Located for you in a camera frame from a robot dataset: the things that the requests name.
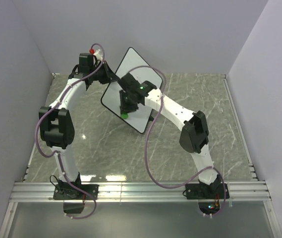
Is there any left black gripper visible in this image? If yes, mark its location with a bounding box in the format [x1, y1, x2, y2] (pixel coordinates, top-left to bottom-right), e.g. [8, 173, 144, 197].
[91, 61, 119, 85]

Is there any green whiteboard eraser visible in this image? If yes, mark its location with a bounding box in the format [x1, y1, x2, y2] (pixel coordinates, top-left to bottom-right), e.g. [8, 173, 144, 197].
[120, 113, 128, 119]

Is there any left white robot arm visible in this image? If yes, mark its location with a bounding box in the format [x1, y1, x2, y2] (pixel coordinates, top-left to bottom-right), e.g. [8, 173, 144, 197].
[35, 55, 118, 199]

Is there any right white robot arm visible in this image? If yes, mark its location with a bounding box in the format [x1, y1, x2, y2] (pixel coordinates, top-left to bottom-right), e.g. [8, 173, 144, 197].
[119, 87, 222, 198]

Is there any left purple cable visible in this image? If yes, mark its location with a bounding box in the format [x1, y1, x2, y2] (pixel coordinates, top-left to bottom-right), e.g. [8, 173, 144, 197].
[36, 43, 106, 220]

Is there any purple cable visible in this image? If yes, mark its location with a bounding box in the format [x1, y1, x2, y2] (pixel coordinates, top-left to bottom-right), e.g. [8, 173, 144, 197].
[36, 43, 106, 220]
[126, 65, 225, 219]

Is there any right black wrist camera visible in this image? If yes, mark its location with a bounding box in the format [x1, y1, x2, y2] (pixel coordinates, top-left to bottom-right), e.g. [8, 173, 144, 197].
[118, 73, 157, 99]

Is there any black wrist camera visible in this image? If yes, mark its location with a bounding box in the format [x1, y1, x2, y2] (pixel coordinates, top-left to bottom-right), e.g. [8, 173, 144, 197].
[78, 53, 95, 73]
[118, 73, 157, 99]

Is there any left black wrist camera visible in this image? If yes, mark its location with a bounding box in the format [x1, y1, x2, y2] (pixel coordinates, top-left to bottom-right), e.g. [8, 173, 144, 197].
[78, 53, 95, 73]

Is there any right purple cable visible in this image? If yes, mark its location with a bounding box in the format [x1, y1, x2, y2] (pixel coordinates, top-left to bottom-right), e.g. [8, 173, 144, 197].
[126, 65, 225, 219]

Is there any aluminium front rail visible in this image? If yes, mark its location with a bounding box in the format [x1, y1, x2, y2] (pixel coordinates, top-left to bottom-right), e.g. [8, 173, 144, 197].
[9, 181, 272, 202]

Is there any aluminium rail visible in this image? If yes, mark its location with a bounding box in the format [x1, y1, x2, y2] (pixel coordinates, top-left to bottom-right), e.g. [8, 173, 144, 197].
[221, 74, 261, 181]
[9, 181, 272, 202]

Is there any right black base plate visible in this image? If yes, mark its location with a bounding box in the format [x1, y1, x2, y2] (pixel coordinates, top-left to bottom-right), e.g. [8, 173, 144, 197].
[183, 176, 230, 200]

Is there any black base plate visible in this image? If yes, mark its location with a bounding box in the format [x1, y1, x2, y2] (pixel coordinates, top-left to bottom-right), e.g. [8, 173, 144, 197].
[183, 176, 230, 200]
[53, 183, 99, 200]

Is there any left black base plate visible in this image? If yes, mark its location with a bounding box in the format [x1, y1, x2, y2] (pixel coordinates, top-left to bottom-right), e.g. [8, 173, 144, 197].
[53, 183, 99, 200]

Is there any aluminium right side rail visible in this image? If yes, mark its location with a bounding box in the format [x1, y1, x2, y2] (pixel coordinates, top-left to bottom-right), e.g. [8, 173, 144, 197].
[221, 74, 261, 181]

